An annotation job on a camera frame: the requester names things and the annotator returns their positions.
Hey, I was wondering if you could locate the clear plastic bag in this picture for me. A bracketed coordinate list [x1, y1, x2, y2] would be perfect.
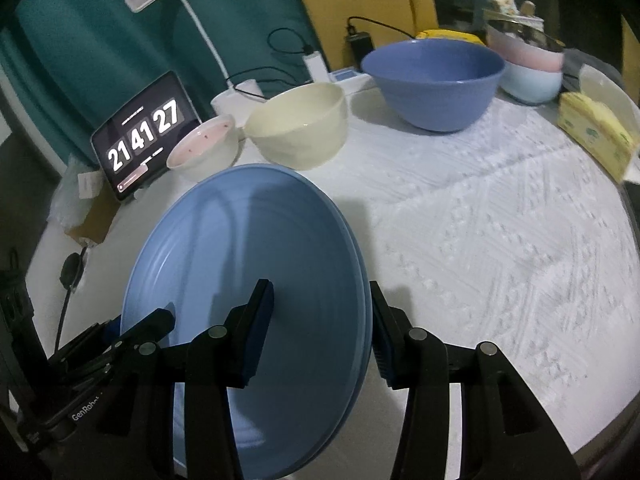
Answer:
[48, 155, 104, 231]

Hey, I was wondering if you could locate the white plastic bag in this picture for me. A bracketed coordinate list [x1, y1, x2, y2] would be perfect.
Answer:
[578, 64, 640, 136]

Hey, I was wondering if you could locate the black cable of white charger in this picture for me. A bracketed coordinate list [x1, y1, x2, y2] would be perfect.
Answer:
[266, 27, 317, 58]

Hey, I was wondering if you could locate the white desk lamp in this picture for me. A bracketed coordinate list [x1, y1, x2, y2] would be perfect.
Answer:
[124, 0, 266, 129]

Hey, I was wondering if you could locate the pink strawberry bowl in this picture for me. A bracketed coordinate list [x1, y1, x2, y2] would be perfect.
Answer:
[166, 115, 240, 182]

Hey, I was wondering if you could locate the cream bowl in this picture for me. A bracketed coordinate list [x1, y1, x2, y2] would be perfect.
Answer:
[243, 82, 348, 170]

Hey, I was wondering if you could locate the large blue bowl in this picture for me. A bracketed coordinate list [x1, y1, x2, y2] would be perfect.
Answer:
[360, 39, 506, 133]

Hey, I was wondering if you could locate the yellow curtain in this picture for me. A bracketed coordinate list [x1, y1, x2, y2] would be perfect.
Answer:
[282, 0, 442, 73]

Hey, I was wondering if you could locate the pink bowl in stack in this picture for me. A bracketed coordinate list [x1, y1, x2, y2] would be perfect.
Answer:
[486, 22, 564, 73]

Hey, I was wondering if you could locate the white power strip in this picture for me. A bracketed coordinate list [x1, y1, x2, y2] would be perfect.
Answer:
[329, 67, 375, 96]

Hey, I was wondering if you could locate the yellow tissue pack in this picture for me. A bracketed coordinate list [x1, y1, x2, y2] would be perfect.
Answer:
[558, 92, 639, 183]

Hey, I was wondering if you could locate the black lamp cable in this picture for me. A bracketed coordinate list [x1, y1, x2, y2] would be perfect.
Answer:
[224, 65, 302, 101]

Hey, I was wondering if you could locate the teal curtain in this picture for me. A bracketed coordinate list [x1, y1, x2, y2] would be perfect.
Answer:
[1, 0, 317, 165]

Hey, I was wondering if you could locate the black oval device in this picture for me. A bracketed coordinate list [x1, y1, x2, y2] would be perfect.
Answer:
[54, 247, 88, 352]

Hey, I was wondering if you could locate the white charger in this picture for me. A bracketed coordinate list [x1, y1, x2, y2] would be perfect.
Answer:
[303, 51, 331, 82]

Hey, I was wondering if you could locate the yellow wipes pack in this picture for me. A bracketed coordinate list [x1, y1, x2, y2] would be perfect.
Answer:
[416, 28, 484, 46]

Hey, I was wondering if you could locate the blue plate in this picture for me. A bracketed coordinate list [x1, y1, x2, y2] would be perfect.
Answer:
[122, 165, 372, 479]

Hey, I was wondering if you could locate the tablet showing clock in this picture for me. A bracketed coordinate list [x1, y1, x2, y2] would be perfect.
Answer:
[90, 70, 201, 202]

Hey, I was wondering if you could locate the black charger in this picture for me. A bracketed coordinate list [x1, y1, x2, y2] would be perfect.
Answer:
[346, 32, 374, 70]

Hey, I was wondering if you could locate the white patterned table cloth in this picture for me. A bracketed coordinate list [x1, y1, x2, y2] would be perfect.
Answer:
[62, 89, 639, 479]

